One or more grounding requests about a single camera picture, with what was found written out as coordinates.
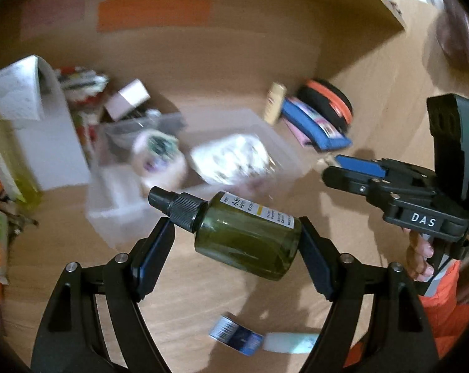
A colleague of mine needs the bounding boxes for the person's right hand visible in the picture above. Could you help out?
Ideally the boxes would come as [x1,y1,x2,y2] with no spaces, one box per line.
[403,228,436,281]

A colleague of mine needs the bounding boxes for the white paper sheet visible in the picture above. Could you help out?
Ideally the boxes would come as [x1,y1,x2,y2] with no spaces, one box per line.
[0,55,91,191]

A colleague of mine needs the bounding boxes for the yellow green tall bottle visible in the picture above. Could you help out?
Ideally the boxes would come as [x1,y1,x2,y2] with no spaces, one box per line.
[0,85,43,206]

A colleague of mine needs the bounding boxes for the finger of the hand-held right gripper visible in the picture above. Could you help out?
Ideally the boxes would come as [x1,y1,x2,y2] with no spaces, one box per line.
[334,154,388,178]
[322,165,391,203]

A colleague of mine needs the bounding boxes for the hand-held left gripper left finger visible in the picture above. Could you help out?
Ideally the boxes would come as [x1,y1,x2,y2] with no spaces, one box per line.
[31,217,176,373]

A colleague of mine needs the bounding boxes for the wooden desktop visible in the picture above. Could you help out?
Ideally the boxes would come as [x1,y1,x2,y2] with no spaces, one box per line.
[1,93,418,373]

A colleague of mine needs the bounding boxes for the orange sticky note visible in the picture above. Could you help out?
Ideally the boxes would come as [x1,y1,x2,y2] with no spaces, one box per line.
[98,0,212,32]

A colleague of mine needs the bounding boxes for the cream small tube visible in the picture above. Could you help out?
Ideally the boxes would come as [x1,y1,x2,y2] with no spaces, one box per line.
[262,82,289,126]

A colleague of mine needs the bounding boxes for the cream candle jar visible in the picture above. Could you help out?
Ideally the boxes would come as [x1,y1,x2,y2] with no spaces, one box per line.
[132,129,188,193]

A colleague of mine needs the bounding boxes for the stack of booklets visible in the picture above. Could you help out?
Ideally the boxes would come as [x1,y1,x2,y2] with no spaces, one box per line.
[55,66,111,152]

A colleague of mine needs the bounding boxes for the blue pencil case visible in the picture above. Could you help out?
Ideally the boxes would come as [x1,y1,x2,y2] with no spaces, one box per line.
[281,98,352,153]

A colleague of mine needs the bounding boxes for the white soft pouch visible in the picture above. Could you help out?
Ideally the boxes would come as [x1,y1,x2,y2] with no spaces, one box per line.
[190,134,272,185]

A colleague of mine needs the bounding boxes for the orange trousers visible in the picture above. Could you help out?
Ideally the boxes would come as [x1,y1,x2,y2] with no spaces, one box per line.
[343,260,469,370]

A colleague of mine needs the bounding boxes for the dark green spray bottle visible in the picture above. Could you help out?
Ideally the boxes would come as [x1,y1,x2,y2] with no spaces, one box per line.
[148,186,302,281]

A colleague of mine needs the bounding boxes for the clear plastic storage bin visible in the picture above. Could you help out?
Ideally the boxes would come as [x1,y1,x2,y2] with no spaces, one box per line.
[86,109,313,247]

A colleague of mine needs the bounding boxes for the pink white small box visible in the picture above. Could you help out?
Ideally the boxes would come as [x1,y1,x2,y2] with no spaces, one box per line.
[104,79,150,121]

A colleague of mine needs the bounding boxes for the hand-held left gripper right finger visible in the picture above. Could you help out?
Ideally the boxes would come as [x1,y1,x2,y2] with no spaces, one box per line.
[299,216,442,373]

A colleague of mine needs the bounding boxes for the black orange round case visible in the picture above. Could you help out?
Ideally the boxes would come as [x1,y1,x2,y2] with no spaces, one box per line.
[299,79,354,133]

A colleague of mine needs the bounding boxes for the pink sticky note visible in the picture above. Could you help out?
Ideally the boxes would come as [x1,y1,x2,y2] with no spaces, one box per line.
[21,0,85,39]

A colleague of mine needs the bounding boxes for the pink flat pouch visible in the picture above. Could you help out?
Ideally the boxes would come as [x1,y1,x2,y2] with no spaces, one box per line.
[283,118,317,148]

